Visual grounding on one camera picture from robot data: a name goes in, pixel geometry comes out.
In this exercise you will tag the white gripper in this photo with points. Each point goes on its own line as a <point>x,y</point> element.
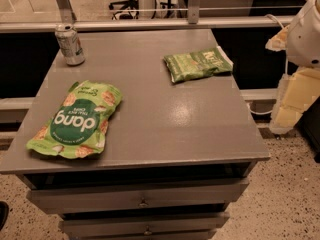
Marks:
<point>305,39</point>

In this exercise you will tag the dark green snack bag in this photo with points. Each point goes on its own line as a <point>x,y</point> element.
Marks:
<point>197,65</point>

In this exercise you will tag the silver soda can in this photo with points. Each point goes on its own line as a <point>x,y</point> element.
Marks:
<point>69,43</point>

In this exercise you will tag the black office chair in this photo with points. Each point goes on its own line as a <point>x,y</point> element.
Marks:
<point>133,9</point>

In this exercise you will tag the grey upper drawer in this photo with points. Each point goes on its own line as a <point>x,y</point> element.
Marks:
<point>137,196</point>

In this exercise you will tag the grey drawer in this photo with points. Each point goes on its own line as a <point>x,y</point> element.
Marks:
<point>137,196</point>
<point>144,226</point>

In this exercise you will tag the green dang rice chip bag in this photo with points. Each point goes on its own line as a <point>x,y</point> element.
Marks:
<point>78,129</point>

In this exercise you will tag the grey lower drawer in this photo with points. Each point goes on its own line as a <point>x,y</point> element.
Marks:
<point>144,226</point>

